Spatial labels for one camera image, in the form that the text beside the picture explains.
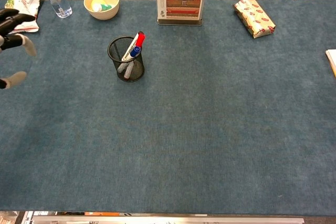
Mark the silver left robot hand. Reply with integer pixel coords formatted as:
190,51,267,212
0,8,37,90

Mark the blue cap whiteboard marker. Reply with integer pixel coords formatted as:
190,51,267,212
122,46,143,80

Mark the black cap whiteboard marker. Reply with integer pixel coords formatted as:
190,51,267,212
121,30,144,62

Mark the black mesh pen holder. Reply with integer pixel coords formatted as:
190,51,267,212
107,36,145,83

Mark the white printed snack bag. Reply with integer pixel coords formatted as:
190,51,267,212
4,0,43,33

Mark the small white green bottle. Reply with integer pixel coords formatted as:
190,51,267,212
91,3,113,13

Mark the yellow round object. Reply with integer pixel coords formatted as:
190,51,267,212
91,0,106,11

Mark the cream round bowl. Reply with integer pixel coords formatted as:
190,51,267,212
83,0,120,20

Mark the red printed display card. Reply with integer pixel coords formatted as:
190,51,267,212
157,0,204,20

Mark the blue felt table mat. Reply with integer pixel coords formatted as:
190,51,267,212
0,0,336,213

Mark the red patterned wrapped package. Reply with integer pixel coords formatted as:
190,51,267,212
233,0,277,39

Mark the aluminium profile rail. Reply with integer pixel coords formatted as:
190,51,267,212
23,215,305,224

